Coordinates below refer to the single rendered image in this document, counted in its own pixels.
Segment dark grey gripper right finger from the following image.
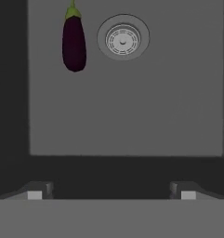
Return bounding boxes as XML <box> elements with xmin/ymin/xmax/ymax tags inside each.
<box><xmin>169</xmin><ymin>180</ymin><xmax>224</xmax><ymax>201</ymax></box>

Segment round metal sink drain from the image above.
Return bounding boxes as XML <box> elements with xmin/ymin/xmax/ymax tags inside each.
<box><xmin>96</xmin><ymin>13</ymin><xmax>151</xmax><ymax>61</ymax></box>

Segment purple eggplant with green stem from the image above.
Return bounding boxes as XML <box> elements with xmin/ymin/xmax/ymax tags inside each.
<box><xmin>61</xmin><ymin>0</ymin><xmax>87</xmax><ymax>73</ymax></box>

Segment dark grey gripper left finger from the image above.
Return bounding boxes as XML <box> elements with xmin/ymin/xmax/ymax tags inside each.
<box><xmin>0</xmin><ymin>180</ymin><xmax>55</xmax><ymax>201</ymax></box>

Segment grey kitchen sink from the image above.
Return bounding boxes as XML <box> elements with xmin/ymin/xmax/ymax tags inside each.
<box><xmin>0</xmin><ymin>0</ymin><xmax>224</xmax><ymax>201</ymax></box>

